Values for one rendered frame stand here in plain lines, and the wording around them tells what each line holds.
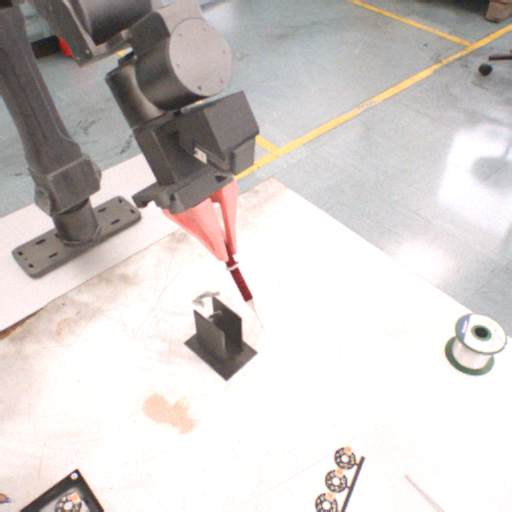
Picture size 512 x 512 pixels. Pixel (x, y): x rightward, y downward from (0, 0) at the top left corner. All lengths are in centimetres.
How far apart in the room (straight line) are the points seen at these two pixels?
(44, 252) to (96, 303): 13
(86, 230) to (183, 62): 47
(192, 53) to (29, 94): 35
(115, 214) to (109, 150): 154
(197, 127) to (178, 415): 37
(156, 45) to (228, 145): 9
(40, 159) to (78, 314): 22
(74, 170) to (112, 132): 178
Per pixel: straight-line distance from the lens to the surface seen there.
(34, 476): 67
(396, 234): 199
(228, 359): 69
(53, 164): 75
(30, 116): 73
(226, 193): 49
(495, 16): 378
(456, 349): 72
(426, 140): 251
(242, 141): 42
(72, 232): 84
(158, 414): 66
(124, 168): 100
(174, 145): 47
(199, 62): 42
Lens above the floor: 133
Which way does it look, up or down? 47 degrees down
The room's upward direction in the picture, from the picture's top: straight up
